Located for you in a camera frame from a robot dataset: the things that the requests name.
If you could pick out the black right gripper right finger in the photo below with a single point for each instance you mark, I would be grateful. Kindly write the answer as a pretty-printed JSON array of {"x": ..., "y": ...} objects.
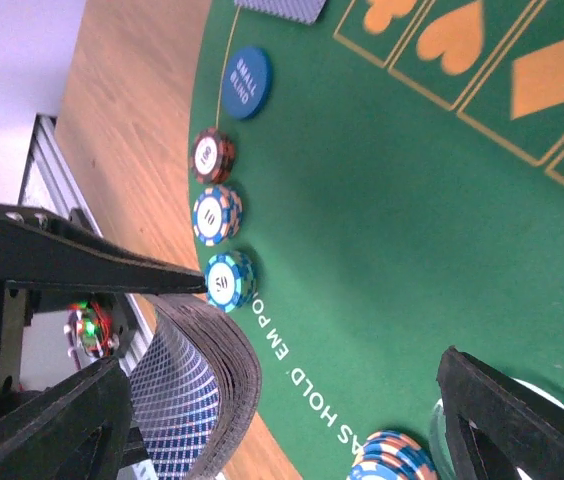
[{"x": 496, "y": 426}]

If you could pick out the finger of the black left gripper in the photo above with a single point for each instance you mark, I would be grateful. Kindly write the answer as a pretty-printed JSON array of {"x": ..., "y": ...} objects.
[{"x": 40, "y": 250}]

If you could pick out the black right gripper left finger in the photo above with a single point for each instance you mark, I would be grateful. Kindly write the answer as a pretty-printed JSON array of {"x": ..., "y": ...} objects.
[{"x": 75, "y": 430}]

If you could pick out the clear dealer button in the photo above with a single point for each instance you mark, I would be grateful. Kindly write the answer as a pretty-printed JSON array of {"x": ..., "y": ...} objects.
[{"x": 438, "y": 446}]

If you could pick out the blue poker chip stack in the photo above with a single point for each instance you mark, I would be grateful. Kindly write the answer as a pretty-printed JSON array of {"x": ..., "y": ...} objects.
[{"x": 392, "y": 455}]

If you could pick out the blue playing card deck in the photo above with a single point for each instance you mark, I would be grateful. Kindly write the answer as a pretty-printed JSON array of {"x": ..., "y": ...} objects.
[{"x": 196, "y": 389}]

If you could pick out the blue small blind button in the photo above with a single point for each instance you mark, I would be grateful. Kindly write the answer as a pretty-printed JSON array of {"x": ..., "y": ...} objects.
[{"x": 246, "y": 82}]

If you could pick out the round green poker mat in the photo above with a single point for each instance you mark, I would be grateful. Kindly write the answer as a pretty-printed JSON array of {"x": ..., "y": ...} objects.
[{"x": 393, "y": 211}]

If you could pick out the aluminium frame rail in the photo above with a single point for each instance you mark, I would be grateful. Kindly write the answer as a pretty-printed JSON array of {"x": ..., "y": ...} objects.
[{"x": 48, "y": 183}]

